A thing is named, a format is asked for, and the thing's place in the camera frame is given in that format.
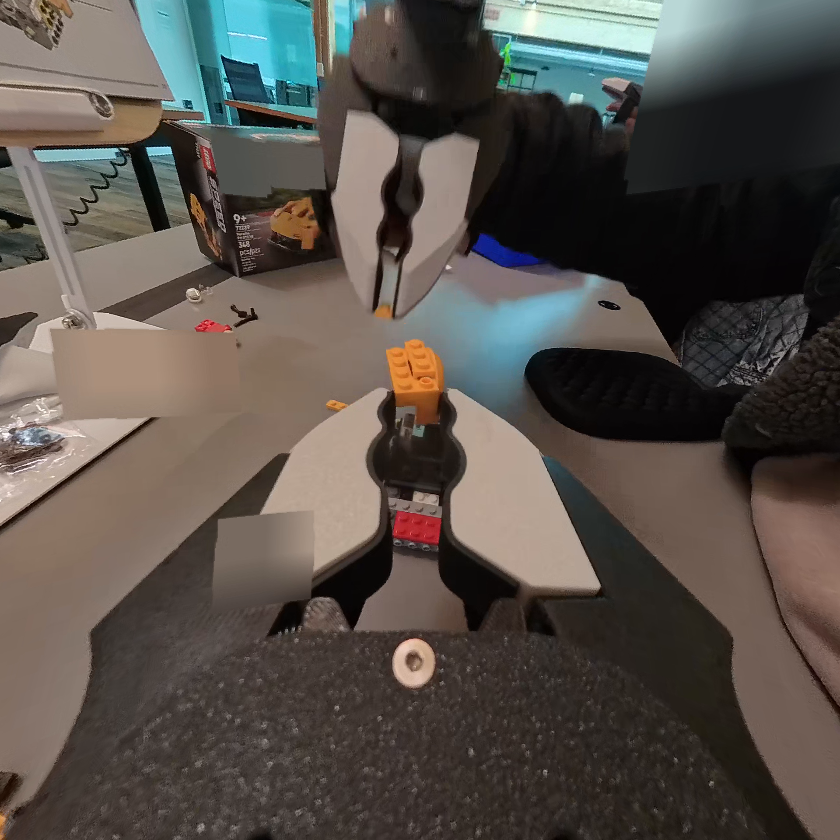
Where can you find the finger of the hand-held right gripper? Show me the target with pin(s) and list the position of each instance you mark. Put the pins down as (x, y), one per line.
(358, 197)
(443, 197)

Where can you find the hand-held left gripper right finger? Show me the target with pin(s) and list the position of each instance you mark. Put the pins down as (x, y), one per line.
(518, 512)

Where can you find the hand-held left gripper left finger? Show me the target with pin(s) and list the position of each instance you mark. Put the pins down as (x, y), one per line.
(328, 472)

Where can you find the small orange toy piece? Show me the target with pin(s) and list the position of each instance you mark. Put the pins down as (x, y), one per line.
(383, 312)

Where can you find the long background desk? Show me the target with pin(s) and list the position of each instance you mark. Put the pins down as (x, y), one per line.
(275, 111)

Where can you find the grey desk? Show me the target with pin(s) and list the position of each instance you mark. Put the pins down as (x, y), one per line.
(295, 358)

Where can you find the small orange toy plate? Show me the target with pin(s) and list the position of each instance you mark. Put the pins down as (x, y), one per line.
(337, 405)

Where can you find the blue plastic bin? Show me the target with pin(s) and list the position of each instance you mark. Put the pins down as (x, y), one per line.
(505, 253)

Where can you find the toy car set box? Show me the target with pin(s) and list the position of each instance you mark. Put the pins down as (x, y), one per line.
(262, 226)

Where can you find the toy car chassis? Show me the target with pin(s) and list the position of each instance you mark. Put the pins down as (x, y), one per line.
(415, 528)

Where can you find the black office chair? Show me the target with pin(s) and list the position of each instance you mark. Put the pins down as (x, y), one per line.
(243, 79)

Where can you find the red toy piece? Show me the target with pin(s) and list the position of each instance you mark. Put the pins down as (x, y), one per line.
(210, 326)

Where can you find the clear round toy piece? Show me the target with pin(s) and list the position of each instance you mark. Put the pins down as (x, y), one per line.
(194, 295)

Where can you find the wooden side table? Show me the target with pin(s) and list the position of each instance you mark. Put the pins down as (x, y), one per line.
(149, 190)

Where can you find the white tray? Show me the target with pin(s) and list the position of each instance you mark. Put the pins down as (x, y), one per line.
(92, 439)

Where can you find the grey quilted fabric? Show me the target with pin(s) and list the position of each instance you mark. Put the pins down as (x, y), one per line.
(741, 341)

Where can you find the pink hoodie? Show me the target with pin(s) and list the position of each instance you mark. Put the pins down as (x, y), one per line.
(807, 558)

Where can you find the black fleece-lined jacket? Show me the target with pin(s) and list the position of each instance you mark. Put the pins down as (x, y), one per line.
(787, 394)

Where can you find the clear bag of dark pieces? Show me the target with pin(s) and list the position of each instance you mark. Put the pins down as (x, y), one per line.
(33, 446)

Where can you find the instruction booklet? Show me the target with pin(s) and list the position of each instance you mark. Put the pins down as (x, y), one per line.
(98, 46)

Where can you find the white document holder stand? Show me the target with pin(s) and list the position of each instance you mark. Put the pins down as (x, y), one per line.
(39, 197)

